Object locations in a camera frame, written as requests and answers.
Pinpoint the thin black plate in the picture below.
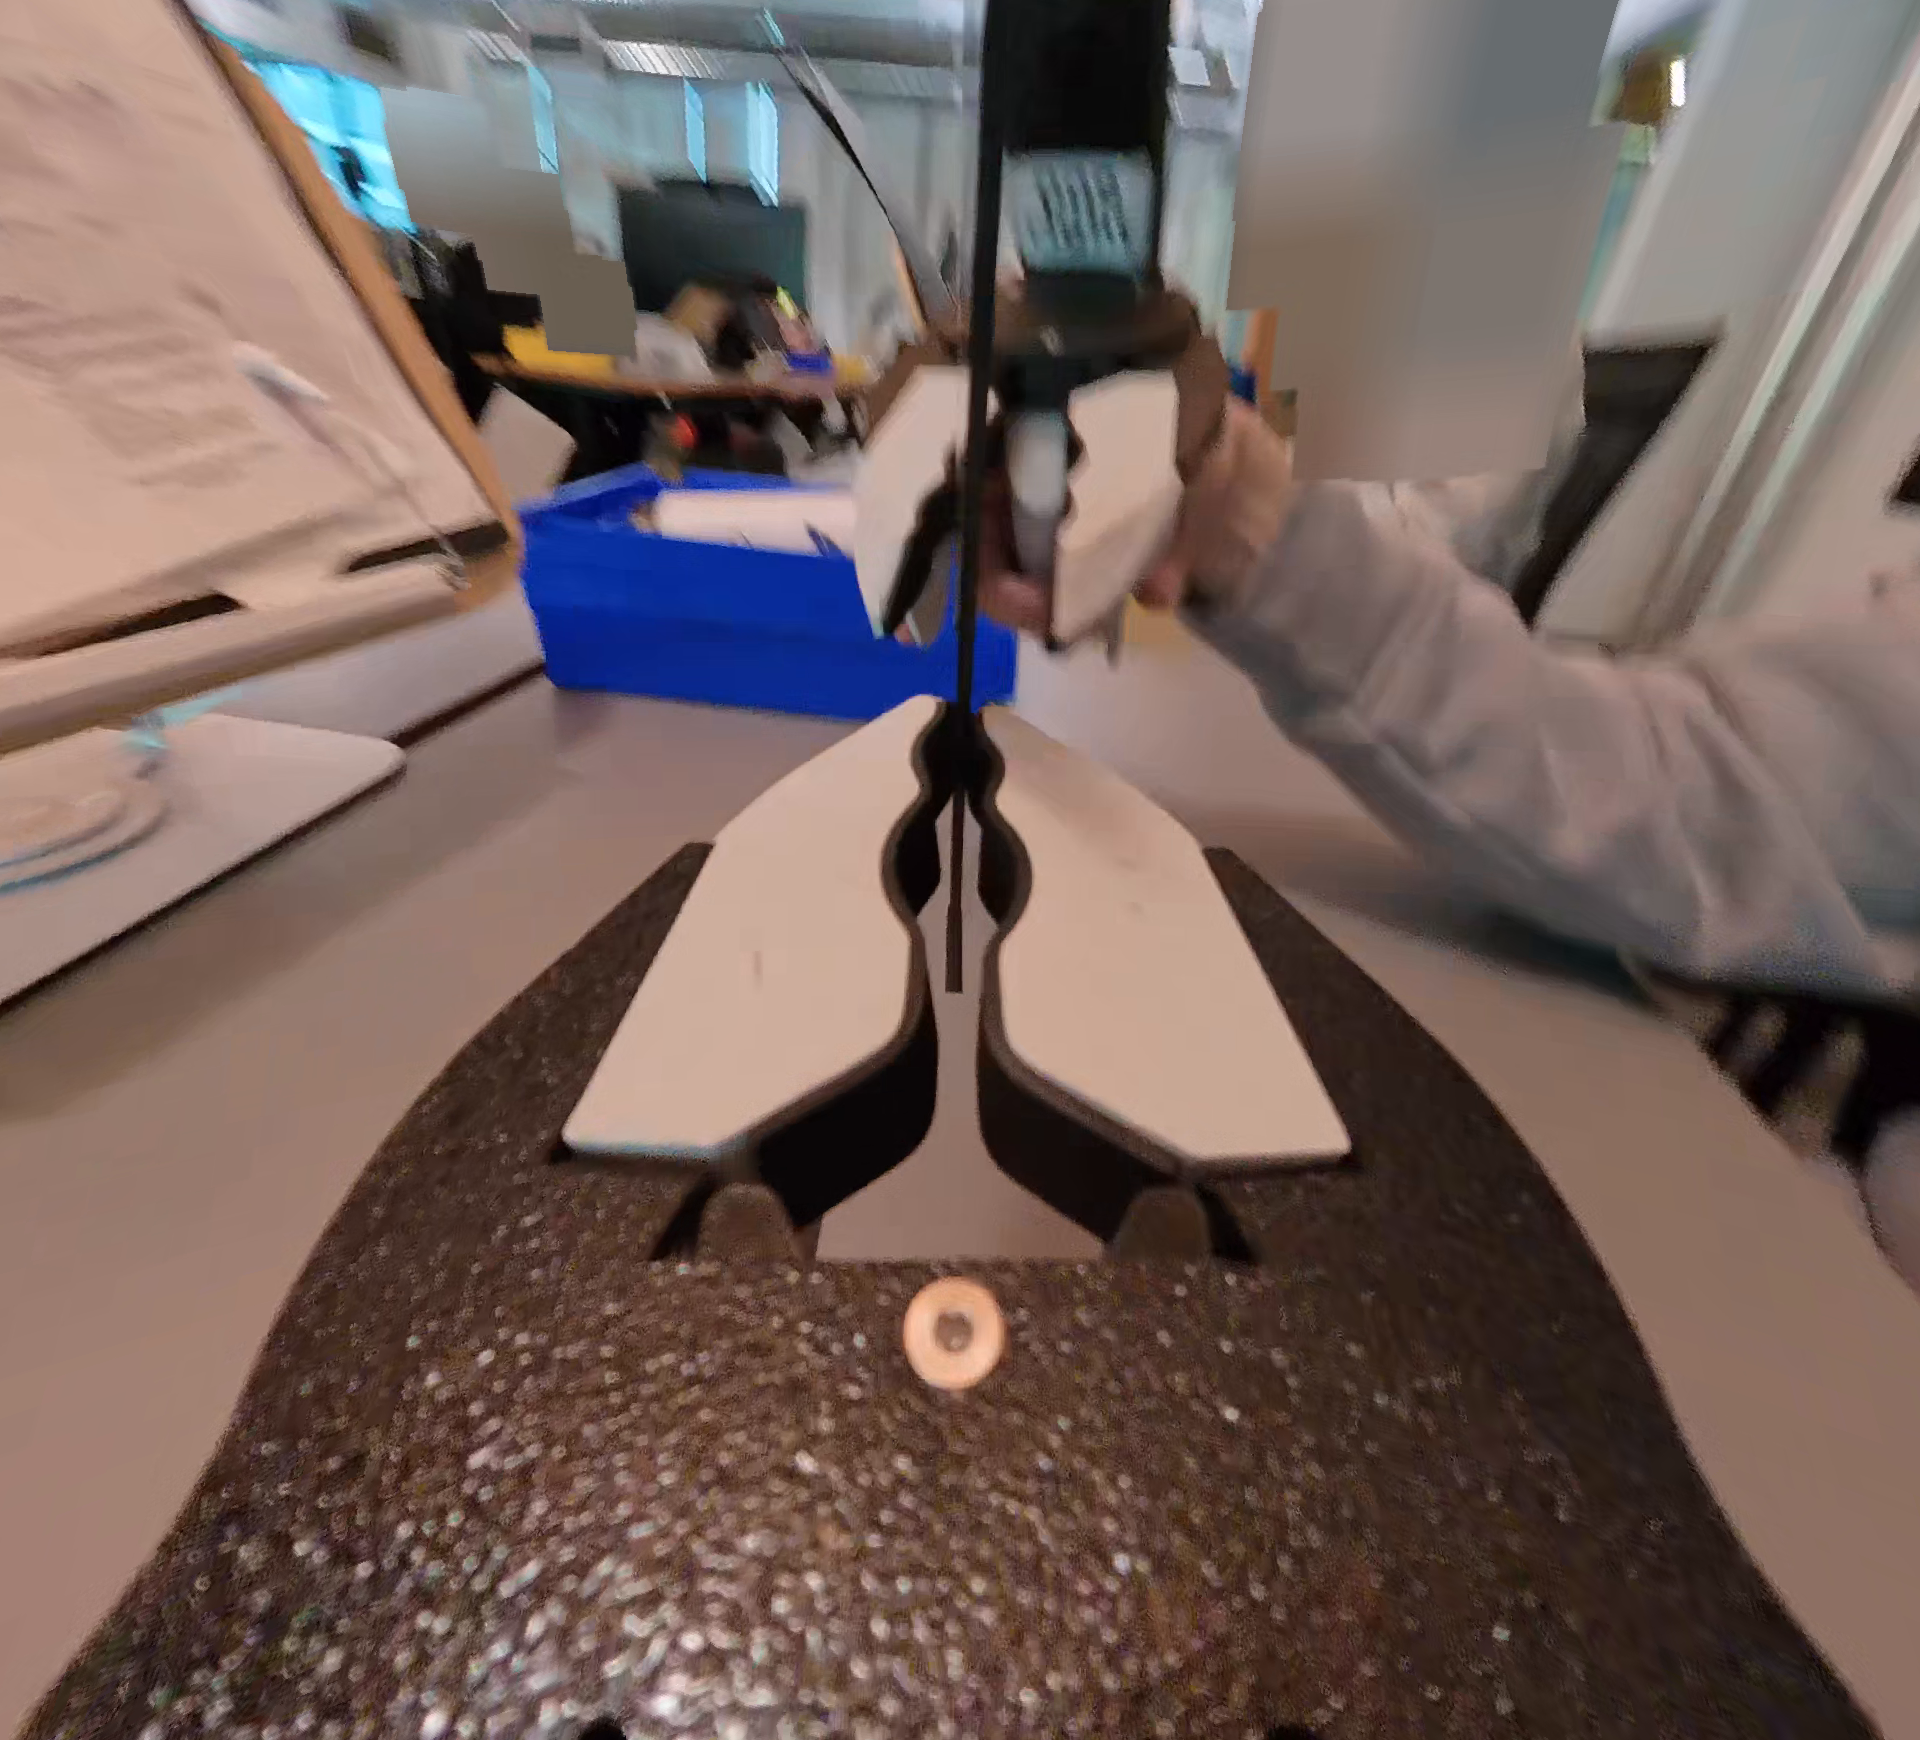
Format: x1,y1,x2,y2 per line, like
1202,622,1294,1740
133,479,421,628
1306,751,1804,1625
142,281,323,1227
945,0,1027,995

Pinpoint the exercise sheet with blue banner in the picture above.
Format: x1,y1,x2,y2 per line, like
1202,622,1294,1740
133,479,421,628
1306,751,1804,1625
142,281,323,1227
0,0,496,653

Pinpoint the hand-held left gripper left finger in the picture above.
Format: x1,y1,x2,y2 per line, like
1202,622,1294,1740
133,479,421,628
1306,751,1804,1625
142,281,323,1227
560,694,949,1228

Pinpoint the person's right hand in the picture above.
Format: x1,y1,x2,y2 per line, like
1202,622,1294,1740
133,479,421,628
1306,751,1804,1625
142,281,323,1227
1133,397,1300,620

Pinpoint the grey desk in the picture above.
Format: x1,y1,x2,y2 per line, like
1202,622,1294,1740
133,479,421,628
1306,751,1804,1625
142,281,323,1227
0,600,1920,1740

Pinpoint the blue plastic bin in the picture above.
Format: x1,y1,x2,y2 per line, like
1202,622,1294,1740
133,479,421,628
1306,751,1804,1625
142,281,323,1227
517,465,1022,721

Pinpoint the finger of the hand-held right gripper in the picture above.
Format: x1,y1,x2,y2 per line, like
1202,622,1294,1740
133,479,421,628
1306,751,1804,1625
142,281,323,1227
852,365,983,644
1047,373,1190,649

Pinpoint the wooden document stand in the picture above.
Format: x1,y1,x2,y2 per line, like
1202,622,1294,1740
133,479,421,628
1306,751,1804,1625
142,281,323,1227
0,0,522,1006

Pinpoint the person's right forearm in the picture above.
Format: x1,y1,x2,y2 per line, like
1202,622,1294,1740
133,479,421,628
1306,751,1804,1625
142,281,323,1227
1184,477,1920,1006

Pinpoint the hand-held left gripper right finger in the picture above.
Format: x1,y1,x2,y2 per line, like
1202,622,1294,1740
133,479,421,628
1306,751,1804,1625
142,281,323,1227
973,706,1354,1244

